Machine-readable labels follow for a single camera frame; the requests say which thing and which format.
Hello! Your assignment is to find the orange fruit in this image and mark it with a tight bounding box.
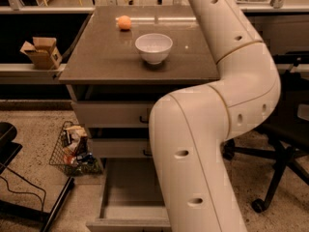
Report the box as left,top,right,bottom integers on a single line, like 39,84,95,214
117,15,131,31

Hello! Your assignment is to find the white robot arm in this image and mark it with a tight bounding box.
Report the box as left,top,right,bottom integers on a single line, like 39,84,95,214
149,0,281,232

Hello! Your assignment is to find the grey drawer cabinet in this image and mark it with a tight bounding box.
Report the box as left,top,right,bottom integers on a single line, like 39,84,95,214
58,5,226,232

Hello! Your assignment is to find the top grey drawer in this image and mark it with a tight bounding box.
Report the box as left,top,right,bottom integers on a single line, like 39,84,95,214
71,101,153,128

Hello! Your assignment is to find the grey drawer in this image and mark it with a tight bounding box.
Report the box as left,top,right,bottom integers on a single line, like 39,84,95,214
86,158,172,232
71,101,153,128
88,138,152,159

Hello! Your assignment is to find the middle grey drawer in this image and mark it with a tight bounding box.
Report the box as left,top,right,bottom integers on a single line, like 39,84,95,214
88,138,152,159

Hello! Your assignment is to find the bottom grey drawer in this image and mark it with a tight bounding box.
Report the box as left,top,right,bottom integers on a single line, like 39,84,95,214
86,158,172,232

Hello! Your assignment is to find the white ceramic bowl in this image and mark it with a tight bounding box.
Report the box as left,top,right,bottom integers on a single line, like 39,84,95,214
135,33,173,65

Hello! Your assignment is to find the open cardboard box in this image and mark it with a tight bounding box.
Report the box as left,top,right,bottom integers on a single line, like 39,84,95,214
20,37,62,70

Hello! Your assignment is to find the black office chair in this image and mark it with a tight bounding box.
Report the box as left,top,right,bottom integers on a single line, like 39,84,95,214
222,51,309,213

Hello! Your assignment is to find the wire basket with items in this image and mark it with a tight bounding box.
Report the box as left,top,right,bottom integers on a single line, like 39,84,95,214
49,121,101,176

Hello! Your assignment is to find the black stand with cable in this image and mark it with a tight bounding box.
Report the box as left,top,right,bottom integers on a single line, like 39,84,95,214
0,122,74,232

